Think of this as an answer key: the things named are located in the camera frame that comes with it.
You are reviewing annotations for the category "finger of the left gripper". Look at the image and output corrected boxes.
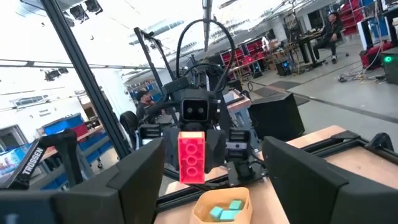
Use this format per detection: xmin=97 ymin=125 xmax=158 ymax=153
xmin=205 ymin=129 xmax=227 ymax=174
xmin=162 ymin=126 xmax=180 ymax=172

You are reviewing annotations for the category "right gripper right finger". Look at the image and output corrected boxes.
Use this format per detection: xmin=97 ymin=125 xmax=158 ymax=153
xmin=262 ymin=136 xmax=398 ymax=224

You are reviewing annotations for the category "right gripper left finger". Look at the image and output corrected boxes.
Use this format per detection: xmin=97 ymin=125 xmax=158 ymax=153
xmin=0 ymin=138 xmax=166 ymax=224

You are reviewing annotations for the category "red-orange studded brick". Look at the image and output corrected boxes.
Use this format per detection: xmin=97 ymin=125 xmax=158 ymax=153
xmin=177 ymin=130 xmax=206 ymax=185

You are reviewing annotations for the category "teal rectangular foam block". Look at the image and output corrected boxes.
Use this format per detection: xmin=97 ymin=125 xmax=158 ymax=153
xmin=219 ymin=210 xmax=242 ymax=222

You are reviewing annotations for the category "wooden bowl with teal blocks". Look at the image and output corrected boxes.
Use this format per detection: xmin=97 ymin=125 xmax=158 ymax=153
xmin=189 ymin=186 xmax=253 ymax=224

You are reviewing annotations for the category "black office chair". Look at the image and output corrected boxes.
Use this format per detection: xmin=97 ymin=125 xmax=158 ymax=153
xmin=119 ymin=111 xmax=141 ymax=150

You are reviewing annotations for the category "person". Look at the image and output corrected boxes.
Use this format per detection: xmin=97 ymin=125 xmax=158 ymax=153
xmin=135 ymin=89 xmax=157 ymax=123
xmin=312 ymin=11 xmax=345 ymax=65

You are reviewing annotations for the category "black box case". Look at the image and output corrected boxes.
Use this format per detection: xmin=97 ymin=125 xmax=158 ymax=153
xmin=248 ymin=92 xmax=306 ymax=142

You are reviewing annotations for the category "blue storage shelf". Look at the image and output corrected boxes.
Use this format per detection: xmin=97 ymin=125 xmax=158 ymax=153
xmin=43 ymin=113 xmax=114 ymax=164

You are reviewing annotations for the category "lit display screen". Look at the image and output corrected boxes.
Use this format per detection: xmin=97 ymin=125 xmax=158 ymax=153
xmin=0 ymin=142 xmax=32 ymax=187

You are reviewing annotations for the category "red storage rack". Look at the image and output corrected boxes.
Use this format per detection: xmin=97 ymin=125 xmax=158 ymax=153
xmin=340 ymin=0 xmax=364 ymax=35
xmin=220 ymin=39 xmax=270 ymax=78

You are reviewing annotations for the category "background work table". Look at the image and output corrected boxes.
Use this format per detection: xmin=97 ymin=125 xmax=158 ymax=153
xmin=289 ymin=32 xmax=327 ymax=68

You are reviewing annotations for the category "black device green light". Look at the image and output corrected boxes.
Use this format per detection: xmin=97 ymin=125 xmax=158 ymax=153
xmin=381 ymin=51 xmax=398 ymax=85

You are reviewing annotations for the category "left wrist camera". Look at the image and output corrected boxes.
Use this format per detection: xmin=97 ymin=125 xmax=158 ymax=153
xmin=179 ymin=89 xmax=212 ymax=124

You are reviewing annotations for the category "black aluminium rig frame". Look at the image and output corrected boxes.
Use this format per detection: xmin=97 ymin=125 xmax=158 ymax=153
xmin=40 ymin=0 xmax=398 ymax=215

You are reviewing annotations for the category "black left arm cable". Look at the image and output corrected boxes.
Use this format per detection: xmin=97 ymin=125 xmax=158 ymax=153
xmin=175 ymin=18 xmax=236 ymax=94

